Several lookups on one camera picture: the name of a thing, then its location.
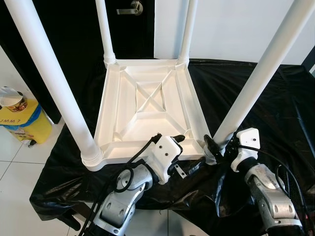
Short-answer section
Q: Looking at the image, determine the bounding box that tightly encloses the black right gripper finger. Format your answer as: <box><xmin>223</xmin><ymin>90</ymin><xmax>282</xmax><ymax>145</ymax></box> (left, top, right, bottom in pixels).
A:
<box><xmin>204</xmin><ymin>135</ymin><xmax>223</xmax><ymax>160</ymax></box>

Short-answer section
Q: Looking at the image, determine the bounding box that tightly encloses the white plastic table leg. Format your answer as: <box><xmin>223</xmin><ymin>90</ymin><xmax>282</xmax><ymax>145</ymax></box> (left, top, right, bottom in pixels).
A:
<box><xmin>95</xmin><ymin>0</ymin><xmax>117</xmax><ymax>65</ymax></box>
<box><xmin>4</xmin><ymin>0</ymin><xmax>105</xmax><ymax>170</ymax></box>
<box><xmin>213</xmin><ymin>0</ymin><xmax>315</xmax><ymax>148</ymax></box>
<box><xmin>177</xmin><ymin>0</ymin><xmax>199</xmax><ymax>64</ymax></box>

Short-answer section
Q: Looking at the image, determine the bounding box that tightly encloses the black plastic table sheet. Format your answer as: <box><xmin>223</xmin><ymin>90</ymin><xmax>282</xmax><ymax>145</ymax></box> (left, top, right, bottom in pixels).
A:
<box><xmin>30</xmin><ymin>59</ymin><xmax>315</xmax><ymax>236</ymax></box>

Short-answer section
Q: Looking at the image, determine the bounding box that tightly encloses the black door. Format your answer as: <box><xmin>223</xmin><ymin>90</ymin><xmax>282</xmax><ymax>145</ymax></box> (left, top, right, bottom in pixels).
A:
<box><xmin>0</xmin><ymin>0</ymin><xmax>156</xmax><ymax>123</ymax></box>

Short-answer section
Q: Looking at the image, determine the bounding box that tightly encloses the yellow cardboard box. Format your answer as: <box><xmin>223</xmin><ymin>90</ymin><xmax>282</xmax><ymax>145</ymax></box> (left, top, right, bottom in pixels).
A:
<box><xmin>0</xmin><ymin>98</ymin><xmax>53</xmax><ymax>144</ymax></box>

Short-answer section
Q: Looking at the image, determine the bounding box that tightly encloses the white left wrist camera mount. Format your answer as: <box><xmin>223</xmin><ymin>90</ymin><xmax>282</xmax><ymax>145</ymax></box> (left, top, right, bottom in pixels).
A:
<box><xmin>146</xmin><ymin>135</ymin><xmax>182</xmax><ymax>185</ymax></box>

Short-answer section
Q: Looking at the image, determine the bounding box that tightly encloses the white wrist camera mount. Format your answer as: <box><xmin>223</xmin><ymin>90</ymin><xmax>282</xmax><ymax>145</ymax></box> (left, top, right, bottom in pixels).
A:
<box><xmin>146</xmin><ymin>135</ymin><xmax>182</xmax><ymax>185</ymax></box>
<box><xmin>230</xmin><ymin>128</ymin><xmax>260</xmax><ymax>172</ymax></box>

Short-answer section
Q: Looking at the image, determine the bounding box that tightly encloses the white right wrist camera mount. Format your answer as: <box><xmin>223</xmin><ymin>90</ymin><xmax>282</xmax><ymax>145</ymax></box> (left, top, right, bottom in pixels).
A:
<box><xmin>230</xmin><ymin>128</ymin><xmax>260</xmax><ymax>172</ymax></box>

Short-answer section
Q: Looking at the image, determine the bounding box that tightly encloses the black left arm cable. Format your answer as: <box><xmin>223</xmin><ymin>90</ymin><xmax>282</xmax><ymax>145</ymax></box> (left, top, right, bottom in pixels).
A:
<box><xmin>79</xmin><ymin>133</ymin><xmax>162</xmax><ymax>236</ymax></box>

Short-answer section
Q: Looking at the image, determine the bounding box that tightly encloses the metal door handle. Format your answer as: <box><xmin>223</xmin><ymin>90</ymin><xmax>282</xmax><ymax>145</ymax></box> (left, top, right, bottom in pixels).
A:
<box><xmin>117</xmin><ymin>1</ymin><xmax>144</xmax><ymax>16</ymax></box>

